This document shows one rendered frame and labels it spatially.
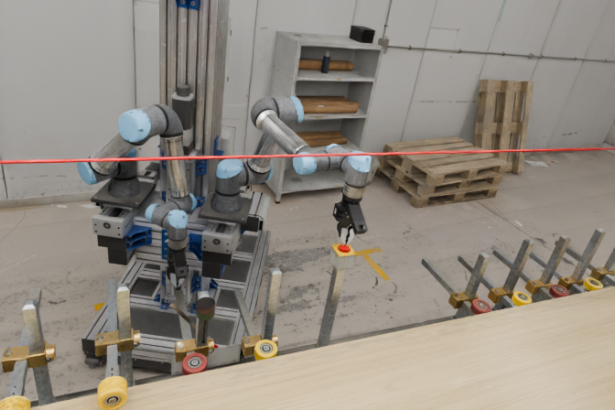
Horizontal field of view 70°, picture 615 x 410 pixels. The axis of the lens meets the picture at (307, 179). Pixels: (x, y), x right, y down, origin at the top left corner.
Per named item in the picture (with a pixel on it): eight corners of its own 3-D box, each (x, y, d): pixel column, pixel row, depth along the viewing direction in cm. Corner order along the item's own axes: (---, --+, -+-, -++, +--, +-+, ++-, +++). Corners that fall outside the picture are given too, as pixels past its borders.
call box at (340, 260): (328, 261, 168) (331, 244, 165) (344, 259, 171) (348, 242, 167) (336, 272, 162) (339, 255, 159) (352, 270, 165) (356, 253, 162)
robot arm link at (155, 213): (164, 212, 192) (182, 221, 187) (143, 222, 183) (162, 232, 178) (164, 197, 188) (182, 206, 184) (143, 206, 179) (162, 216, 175)
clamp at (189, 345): (174, 351, 160) (174, 341, 157) (211, 344, 165) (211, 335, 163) (176, 363, 155) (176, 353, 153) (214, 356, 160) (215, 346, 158)
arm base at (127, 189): (115, 181, 218) (114, 163, 214) (145, 186, 219) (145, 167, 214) (102, 196, 205) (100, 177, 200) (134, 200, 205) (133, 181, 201)
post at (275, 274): (256, 361, 177) (269, 266, 156) (264, 360, 179) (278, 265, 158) (259, 368, 175) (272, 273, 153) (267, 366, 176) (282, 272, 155)
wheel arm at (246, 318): (232, 296, 195) (233, 288, 193) (240, 295, 196) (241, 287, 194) (259, 377, 160) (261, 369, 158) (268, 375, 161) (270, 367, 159)
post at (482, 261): (449, 329, 219) (480, 252, 198) (455, 329, 220) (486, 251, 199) (453, 335, 216) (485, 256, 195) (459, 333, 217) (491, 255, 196)
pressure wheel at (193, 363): (179, 377, 153) (180, 353, 148) (203, 372, 156) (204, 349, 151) (183, 397, 147) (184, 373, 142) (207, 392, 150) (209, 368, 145)
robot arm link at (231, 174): (210, 184, 209) (212, 158, 203) (236, 180, 217) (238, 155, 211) (221, 196, 201) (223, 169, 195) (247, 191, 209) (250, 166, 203)
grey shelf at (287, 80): (259, 182, 463) (275, 30, 394) (331, 175, 505) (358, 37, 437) (275, 203, 429) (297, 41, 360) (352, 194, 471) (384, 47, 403)
